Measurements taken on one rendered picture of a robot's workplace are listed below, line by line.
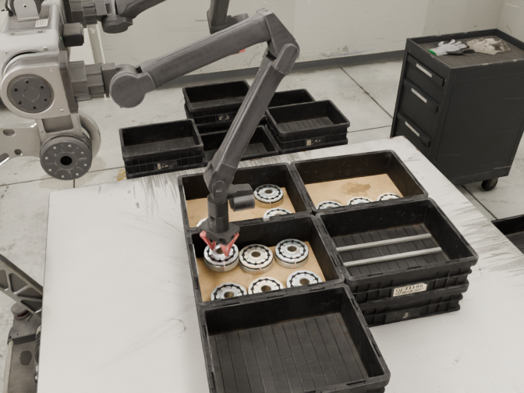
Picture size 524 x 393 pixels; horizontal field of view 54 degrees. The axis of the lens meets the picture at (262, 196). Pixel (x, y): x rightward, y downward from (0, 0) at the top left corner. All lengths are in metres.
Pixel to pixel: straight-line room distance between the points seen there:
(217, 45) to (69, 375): 0.97
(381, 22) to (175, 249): 3.66
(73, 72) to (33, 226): 2.13
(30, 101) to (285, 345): 0.84
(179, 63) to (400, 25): 4.08
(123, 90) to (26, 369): 1.34
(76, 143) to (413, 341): 1.12
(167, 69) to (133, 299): 0.79
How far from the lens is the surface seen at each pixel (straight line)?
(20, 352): 2.30
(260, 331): 1.41
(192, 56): 1.23
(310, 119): 3.04
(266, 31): 1.24
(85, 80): 1.21
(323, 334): 1.42
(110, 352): 1.59
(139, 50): 4.49
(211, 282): 1.53
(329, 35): 4.87
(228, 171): 1.34
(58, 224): 2.07
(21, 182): 3.69
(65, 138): 1.55
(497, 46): 3.23
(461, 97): 2.94
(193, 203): 1.82
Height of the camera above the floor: 1.94
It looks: 37 degrees down
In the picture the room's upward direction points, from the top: straight up
